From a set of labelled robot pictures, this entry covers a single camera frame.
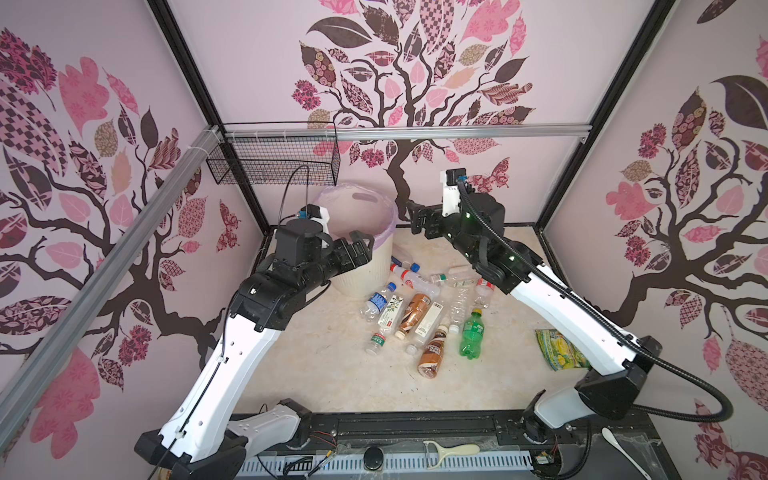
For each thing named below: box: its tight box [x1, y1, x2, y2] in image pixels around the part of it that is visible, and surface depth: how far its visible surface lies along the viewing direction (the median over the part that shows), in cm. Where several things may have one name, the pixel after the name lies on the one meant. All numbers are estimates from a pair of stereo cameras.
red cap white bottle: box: [390, 263, 441, 299], surface depth 100 cm
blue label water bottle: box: [360, 282, 397, 322], surface depth 94 cm
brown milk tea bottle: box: [417, 326, 449, 379], surface depth 83 cm
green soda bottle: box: [459, 308, 485, 360], surface depth 89 cm
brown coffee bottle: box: [395, 293, 432, 340], surface depth 92 cm
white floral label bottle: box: [378, 295, 405, 333], surface depth 91 cm
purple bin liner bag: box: [314, 183, 399, 249], surface depth 94 cm
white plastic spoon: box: [602, 427, 652, 480], surface depth 73 cm
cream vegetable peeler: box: [423, 440, 480, 470], surface depth 72 cm
